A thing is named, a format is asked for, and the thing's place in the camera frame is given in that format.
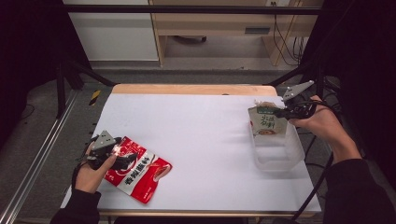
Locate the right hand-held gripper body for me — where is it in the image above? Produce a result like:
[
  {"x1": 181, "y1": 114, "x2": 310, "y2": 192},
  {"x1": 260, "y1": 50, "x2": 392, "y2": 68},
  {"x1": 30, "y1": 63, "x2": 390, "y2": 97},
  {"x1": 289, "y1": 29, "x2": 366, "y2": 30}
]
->
[{"x1": 281, "y1": 79, "x2": 318, "y2": 121}]

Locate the black metal frame bar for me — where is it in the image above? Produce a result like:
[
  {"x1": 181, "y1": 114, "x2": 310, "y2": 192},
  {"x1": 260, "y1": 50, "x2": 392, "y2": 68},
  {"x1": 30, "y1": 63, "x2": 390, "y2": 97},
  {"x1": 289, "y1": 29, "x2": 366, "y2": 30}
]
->
[{"x1": 64, "y1": 4, "x2": 323, "y2": 16}]

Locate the clear plastic container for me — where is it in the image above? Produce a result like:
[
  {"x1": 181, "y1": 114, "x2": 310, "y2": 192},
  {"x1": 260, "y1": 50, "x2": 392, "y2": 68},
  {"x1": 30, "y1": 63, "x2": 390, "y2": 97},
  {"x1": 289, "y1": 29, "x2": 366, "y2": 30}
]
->
[{"x1": 250, "y1": 119, "x2": 306, "y2": 173}]

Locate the beige green seasoning packet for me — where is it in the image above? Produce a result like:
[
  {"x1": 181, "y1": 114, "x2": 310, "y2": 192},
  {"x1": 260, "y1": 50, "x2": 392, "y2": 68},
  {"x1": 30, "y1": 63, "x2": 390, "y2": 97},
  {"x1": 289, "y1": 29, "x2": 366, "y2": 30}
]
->
[{"x1": 247, "y1": 100, "x2": 289, "y2": 138}]

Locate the red seasoning packet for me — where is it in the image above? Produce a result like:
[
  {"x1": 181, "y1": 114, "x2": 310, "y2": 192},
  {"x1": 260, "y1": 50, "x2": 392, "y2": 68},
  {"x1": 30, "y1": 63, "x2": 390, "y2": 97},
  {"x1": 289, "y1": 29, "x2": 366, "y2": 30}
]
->
[{"x1": 104, "y1": 135, "x2": 173, "y2": 204}]

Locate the person's left hand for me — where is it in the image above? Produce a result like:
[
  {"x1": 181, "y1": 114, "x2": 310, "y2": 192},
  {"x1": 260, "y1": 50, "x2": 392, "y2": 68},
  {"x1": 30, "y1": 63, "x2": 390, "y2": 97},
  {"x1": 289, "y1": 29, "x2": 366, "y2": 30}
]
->
[{"x1": 74, "y1": 146, "x2": 118, "y2": 194}]

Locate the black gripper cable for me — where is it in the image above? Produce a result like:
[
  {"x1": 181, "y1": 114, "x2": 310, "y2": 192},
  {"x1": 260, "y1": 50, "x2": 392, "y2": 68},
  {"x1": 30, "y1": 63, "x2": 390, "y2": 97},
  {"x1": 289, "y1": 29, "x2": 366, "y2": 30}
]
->
[
  {"x1": 290, "y1": 99, "x2": 339, "y2": 222},
  {"x1": 70, "y1": 136, "x2": 94, "y2": 191}
]

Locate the bundle of hanging cables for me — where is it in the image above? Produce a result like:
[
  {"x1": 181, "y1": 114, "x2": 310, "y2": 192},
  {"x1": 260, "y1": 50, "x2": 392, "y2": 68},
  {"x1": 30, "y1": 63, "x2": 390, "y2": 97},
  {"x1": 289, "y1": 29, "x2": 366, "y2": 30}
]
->
[{"x1": 272, "y1": 1, "x2": 307, "y2": 66}]

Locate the aluminium floor rail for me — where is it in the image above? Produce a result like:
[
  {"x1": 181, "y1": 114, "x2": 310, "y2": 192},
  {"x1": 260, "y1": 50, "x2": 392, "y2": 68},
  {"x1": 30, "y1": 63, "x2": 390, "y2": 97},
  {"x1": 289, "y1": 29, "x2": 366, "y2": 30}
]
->
[{"x1": 0, "y1": 90, "x2": 78, "y2": 224}]

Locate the person's right hand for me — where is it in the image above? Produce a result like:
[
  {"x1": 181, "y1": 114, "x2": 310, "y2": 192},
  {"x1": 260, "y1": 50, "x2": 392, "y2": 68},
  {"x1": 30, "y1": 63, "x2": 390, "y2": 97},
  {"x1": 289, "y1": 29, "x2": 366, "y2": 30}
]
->
[{"x1": 289, "y1": 94, "x2": 347, "y2": 147}]

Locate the wooden desk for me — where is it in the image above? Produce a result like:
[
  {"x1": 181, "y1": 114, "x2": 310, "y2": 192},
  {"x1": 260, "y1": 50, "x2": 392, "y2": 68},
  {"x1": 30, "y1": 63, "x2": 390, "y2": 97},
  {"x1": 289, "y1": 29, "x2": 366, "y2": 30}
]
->
[{"x1": 148, "y1": 0, "x2": 325, "y2": 67}]

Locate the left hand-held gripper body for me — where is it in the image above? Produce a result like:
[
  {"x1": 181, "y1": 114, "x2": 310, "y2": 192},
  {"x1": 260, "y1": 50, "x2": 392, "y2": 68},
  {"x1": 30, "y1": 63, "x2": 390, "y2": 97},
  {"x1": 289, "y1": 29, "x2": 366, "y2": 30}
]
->
[{"x1": 84, "y1": 130, "x2": 125, "y2": 171}]

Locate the black metal stand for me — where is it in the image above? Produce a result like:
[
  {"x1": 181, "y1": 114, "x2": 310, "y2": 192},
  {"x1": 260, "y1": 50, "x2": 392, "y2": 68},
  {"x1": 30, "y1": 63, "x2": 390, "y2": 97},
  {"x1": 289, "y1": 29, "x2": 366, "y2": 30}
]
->
[
  {"x1": 267, "y1": 60, "x2": 328, "y2": 101},
  {"x1": 55, "y1": 59, "x2": 118, "y2": 119}
]

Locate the black curtain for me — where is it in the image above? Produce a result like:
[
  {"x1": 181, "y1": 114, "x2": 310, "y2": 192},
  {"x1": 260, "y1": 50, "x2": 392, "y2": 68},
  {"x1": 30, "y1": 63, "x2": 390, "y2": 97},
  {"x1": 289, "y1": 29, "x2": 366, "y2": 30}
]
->
[
  {"x1": 302, "y1": 0, "x2": 396, "y2": 188},
  {"x1": 0, "y1": 0, "x2": 92, "y2": 147}
]

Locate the white cabinet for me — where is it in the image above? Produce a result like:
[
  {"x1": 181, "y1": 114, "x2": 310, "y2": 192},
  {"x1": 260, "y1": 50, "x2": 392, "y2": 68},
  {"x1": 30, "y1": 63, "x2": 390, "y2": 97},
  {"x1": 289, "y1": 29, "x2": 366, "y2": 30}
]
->
[{"x1": 62, "y1": 0, "x2": 160, "y2": 63}]

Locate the white table cover sheet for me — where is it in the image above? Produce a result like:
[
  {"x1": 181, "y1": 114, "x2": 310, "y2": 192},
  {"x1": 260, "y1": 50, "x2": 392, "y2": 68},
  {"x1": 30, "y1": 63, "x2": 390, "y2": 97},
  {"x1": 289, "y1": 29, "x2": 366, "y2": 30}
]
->
[{"x1": 60, "y1": 92, "x2": 322, "y2": 213}]

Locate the yellow-handled tool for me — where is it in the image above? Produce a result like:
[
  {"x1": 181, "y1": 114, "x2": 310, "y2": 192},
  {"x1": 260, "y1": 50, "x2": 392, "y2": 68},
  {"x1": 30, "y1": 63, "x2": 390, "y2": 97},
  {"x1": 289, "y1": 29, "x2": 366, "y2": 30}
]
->
[{"x1": 89, "y1": 89, "x2": 102, "y2": 106}]

